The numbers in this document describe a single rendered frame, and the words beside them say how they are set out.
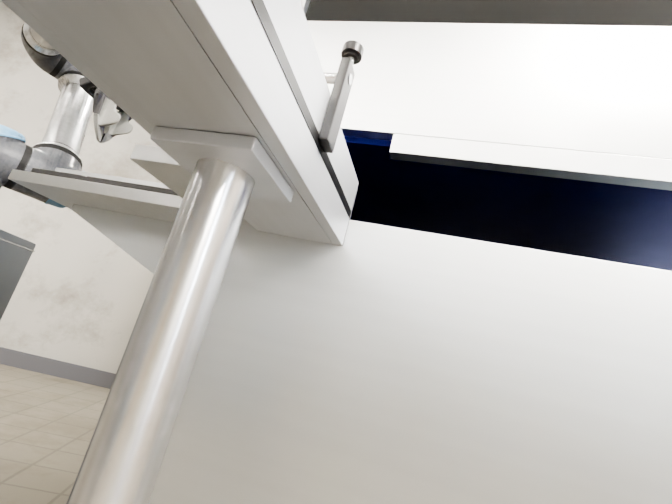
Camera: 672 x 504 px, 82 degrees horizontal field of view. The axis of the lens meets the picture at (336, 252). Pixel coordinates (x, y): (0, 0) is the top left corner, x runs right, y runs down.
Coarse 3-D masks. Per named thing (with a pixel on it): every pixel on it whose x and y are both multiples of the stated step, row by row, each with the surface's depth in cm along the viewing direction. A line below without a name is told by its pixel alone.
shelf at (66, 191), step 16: (16, 176) 68; (32, 176) 67; (48, 176) 66; (48, 192) 71; (64, 192) 68; (80, 192) 65; (96, 192) 63; (112, 192) 62; (128, 192) 62; (144, 192) 61; (112, 208) 70; (128, 208) 67; (144, 208) 64; (160, 208) 62; (176, 208) 59
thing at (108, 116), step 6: (108, 102) 81; (102, 108) 80; (108, 108) 80; (114, 108) 80; (96, 114) 79; (102, 114) 80; (108, 114) 80; (114, 114) 80; (96, 120) 80; (102, 120) 80; (108, 120) 80; (114, 120) 79; (96, 126) 80; (102, 126) 80; (96, 132) 80; (102, 132) 81; (96, 138) 80
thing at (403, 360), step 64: (256, 256) 52; (320, 256) 50; (384, 256) 48; (448, 256) 46; (512, 256) 45; (576, 256) 43; (256, 320) 49; (320, 320) 47; (384, 320) 46; (448, 320) 44; (512, 320) 43; (576, 320) 41; (640, 320) 40; (192, 384) 48; (256, 384) 46; (320, 384) 45; (384, 384) 43; (448, 384) 42; (512, 384) 41; (576, 384) 40; (640, 384) 38; (192, 448) 46; (256, 448) 44; (320, 448) 43; (384, 448) 41; (448, 448) 40; (512, 448) 39; (576, 448) 38; (640, 448) 37
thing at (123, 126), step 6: (120, 114) 84; (126, 114) 84; (120, 120) 84; (126, 120) 84; (108, 126) 82; (114, 126) 83; (120, 126) 83; (126, 126) 83; (132, 126) 83; (108, 132) 82; (114, 132) 83; (120, 132) 83; (126, 132) 82; (102, 138) 81; (108, 138) 83
